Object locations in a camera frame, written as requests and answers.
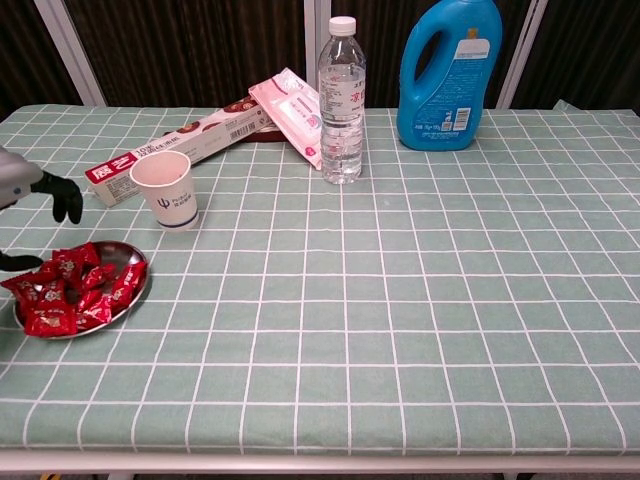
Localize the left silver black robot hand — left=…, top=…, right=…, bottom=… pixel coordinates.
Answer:
left=0, top=146, right=85, bottom=274

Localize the heap of red candies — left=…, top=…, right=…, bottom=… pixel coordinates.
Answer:
left=0, top=243, right=149, bottom=339

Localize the white paper cup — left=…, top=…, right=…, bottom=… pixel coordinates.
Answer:
left=129, top=150, right=200, bottom=232

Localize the round steel plate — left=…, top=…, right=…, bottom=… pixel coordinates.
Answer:
left=13, top=240, right=150, bottom=341

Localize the long white red baking-paper box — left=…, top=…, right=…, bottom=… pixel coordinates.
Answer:
left=83, top=101, right=275, bottom=209

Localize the pink wet wipes pack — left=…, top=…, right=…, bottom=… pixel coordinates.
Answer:
left=248, top=67, right=324, bottom=171

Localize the clear plastic water bottle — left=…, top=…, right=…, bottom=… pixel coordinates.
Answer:
left=317, top=15, right=367, bottom=185

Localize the green checked tablecloth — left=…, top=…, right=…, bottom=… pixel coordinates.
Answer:
left=0, top=99, right=640, bottom=459

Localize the blue pump detergent bottle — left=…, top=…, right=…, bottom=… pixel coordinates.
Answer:
left=397, top=0, right=504, bottom=151

